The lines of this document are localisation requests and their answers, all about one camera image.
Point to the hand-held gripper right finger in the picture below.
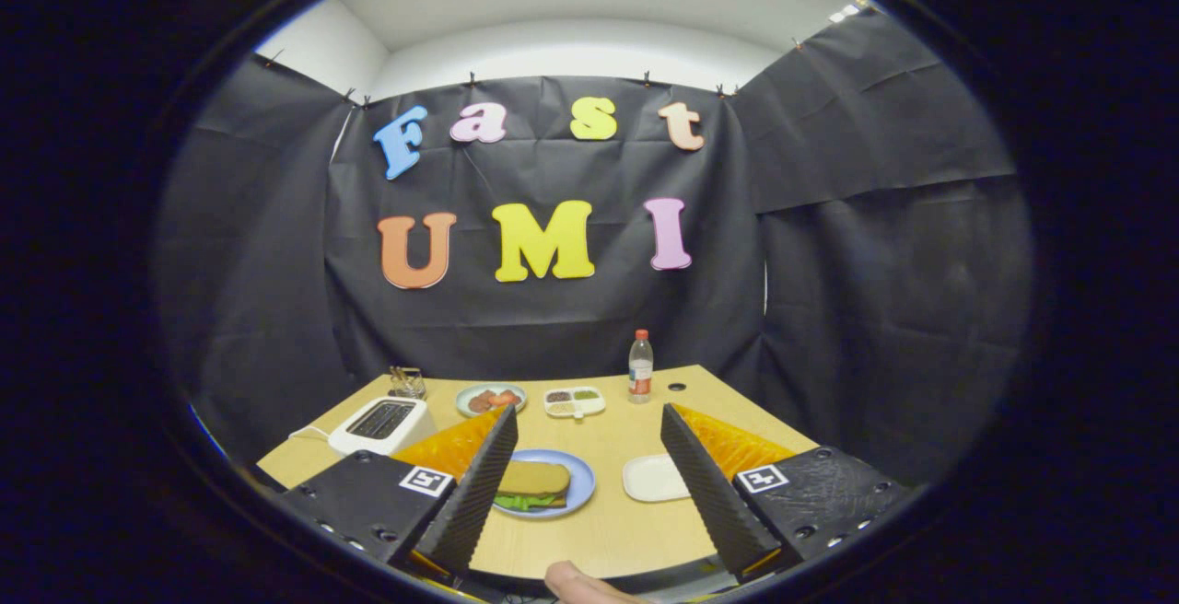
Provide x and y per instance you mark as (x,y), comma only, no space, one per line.
(709,503)

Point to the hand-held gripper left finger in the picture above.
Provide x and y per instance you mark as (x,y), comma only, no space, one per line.
(479,493)

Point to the green lettuce leaf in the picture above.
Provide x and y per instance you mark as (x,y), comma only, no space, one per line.
(525,502)

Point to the brown bread slice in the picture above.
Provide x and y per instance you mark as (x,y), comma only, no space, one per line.
(534,477)

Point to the small white square plate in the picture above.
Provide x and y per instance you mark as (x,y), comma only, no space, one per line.
(654,478)

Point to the white toaster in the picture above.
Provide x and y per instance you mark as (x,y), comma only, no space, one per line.
(424,420)

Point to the brown meat patty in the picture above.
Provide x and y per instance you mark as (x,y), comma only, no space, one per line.
(479,400)

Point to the pale green round plate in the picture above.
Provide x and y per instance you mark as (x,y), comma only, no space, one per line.
(461,399)

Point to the red tomato slice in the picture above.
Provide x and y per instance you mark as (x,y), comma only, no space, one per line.
(505,397)

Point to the blue round plate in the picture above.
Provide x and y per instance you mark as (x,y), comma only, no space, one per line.
(582,484)

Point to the white divided seasoning dish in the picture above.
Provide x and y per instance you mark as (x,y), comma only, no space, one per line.
(576,412)

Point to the metal utensil holder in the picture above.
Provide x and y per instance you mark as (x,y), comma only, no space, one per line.
(410,388)

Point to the clear bottle red cap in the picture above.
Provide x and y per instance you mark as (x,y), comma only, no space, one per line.
(640,374)

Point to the black backdrop cloth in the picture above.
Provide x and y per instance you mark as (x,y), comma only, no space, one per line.
(553,337)

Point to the small ceiling lamp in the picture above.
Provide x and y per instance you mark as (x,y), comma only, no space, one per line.
(847,12)

